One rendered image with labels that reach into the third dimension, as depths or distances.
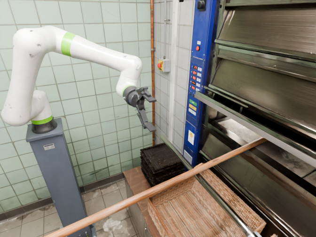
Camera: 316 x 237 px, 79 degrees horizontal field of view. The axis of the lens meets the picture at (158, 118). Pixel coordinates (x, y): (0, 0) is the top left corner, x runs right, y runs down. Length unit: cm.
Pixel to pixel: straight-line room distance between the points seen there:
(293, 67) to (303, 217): 68
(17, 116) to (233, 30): 119
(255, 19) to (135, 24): 111
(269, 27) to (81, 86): 149
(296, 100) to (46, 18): 167
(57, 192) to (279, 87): 156
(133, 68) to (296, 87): 74
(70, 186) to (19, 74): 92
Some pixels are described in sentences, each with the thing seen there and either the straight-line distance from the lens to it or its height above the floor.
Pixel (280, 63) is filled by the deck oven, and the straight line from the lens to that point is 100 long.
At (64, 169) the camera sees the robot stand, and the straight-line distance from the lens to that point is 154.
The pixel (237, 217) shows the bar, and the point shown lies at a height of 117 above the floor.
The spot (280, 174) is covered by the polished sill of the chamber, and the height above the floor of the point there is 117.
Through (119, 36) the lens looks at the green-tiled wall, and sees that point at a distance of 187.
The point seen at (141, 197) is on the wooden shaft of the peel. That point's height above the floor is 120.
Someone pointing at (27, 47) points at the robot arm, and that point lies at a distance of 99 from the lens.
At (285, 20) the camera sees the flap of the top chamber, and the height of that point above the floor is 183.
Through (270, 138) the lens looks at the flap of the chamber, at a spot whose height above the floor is 141.
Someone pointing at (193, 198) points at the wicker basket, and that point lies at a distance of 164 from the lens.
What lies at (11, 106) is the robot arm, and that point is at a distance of 118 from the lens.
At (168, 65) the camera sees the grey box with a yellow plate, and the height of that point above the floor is 146.
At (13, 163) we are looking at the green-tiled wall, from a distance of 225.
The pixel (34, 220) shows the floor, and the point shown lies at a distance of 255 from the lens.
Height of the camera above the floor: 186
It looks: 29 degrees down
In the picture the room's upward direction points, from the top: straight up
